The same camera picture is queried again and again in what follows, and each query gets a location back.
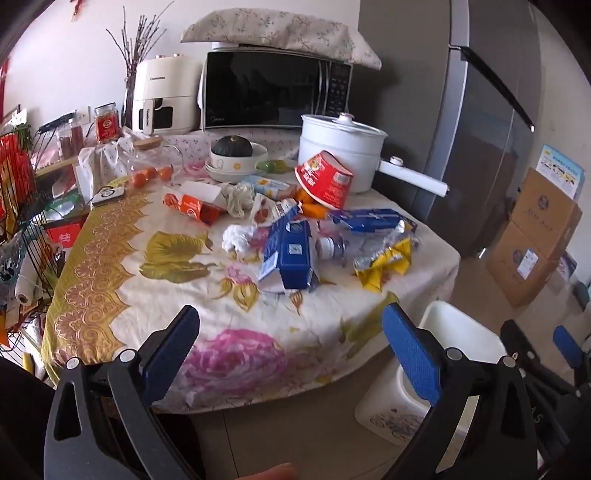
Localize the dried branches in vase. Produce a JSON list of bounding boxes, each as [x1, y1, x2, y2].
[[106, 1, 173, 128]]

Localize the black wire rack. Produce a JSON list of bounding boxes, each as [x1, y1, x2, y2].
[[1, 123, 65, 365]]

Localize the floral tablecloth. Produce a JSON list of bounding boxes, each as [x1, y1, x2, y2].
[[40, 158, 462, 415]]

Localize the red instant noodle cup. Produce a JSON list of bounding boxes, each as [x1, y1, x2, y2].
[[294, 150, 355, 210]]

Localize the white air fryer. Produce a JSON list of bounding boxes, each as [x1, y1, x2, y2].
[[132, 54, 201, 135]]

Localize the blue white appliance box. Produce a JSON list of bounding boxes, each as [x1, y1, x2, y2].
[[535, 144, 585, 202]]

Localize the grey refrigerator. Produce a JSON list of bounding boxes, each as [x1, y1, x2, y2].
[[349, 0, 542, 256]]

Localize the lower cardboard box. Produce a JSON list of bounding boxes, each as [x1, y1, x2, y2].
[[486, 221, 559, 308]]

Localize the upper cardboard box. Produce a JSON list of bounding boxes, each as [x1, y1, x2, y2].
[[511, 168, 582, 260]]

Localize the yellow snack wrapper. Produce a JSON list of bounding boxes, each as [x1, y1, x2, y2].
[[353, 237, 413, 293]]

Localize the beige paper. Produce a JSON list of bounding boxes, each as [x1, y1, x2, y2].
[[221, 183, 256, 219]]

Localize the white trash bin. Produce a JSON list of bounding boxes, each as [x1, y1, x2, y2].
[[355, 301, 506, 446]]

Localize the red label glass jar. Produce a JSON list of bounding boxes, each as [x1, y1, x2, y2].
[[94, 102, 120, 143]]

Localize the orange peel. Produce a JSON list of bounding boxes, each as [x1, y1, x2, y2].
[[294, 188, 329, 220]]

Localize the white electric cooking pot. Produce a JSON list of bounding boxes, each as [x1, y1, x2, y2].
[[298, 113, 449, 198]]

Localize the glass jug wooden lid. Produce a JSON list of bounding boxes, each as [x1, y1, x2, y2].
[[126, 136, 184, 189]]

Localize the small blue white box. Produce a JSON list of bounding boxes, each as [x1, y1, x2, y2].
[[557, 251, 577, 282]]

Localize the blue cracker box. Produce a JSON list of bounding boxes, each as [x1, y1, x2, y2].
[[328, 208, 418, 233]]

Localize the clear crushed plastic bottle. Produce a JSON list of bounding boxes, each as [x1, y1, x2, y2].
[[315, 225, 421, 268]]

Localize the white nut snack bag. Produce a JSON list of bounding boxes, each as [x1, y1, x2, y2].
[[249, 193, 300, 227]]

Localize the white tissue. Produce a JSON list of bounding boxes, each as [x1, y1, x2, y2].
[[221, 224, 257, 253]]

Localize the dark blue milk carton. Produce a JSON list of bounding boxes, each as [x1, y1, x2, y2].
[[257, 206, 320, 294]]

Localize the orange white carton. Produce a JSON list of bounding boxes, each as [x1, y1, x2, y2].
[[162, 181, 227, 226]]

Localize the white ceramic bowl green handle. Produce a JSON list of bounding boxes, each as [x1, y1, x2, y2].
[[205, 142, 296, 183]]

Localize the floral cloth microwave cover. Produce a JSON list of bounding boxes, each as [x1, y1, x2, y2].
[[181, 8, 382, 70]]

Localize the dark green squash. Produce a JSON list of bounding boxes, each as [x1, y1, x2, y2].
[[211, 135, 253, 158]]

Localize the cardboard box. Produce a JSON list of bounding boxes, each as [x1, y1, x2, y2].
[[486, 221, 559, 308], [511, 168, 582, 260]]

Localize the black microwave oven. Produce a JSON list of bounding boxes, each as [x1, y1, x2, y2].
[[199, 46, 353, 130]]

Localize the light blue milk carton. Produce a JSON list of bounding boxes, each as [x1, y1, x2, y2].
[[240, 175, 297, 201]]

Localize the white round device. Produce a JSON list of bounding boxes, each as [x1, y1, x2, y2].
[[91, 186, 125, 207]]

